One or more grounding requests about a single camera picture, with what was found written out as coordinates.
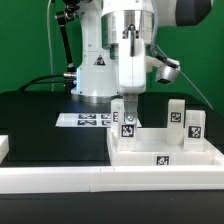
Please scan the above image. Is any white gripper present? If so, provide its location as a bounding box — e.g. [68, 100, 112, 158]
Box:
[117, 36, 148, 126]

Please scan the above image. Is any white square table top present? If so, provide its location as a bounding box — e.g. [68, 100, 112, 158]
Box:
[107, 128, 224, 166]

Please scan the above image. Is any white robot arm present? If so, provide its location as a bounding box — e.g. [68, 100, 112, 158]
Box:
[73, 0, 214, 125]

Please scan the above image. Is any white U-shaped fence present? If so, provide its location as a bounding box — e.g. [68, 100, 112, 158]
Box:
[0, 135, 224, 194]

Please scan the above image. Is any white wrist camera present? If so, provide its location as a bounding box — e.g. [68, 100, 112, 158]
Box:
[146, 55, 180, 85]

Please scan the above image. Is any thin grey cable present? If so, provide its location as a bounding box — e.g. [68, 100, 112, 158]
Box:
[179, 70, 214, 110]

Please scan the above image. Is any white marker base plate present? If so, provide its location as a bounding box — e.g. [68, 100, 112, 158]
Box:
[55, 112, 142, 128]

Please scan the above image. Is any black cable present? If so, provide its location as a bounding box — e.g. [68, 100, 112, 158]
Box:
[18, 73, 68, 93]

